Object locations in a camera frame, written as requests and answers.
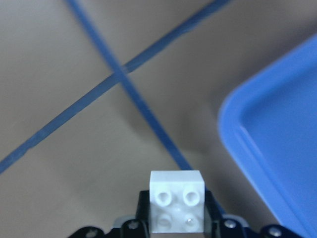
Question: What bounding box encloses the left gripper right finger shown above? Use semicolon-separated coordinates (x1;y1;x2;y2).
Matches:
203;190;238;238

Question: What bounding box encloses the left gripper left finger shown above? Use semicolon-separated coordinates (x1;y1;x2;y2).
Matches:
120;190;151;238

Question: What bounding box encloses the white block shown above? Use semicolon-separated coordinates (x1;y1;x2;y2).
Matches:
149;170;205;234

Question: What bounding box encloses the blue plastic tray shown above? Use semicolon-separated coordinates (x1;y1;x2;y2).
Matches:
218;36;317;238

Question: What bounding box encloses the brown paper table cover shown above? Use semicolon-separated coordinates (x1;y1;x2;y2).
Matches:
0;0;317;238

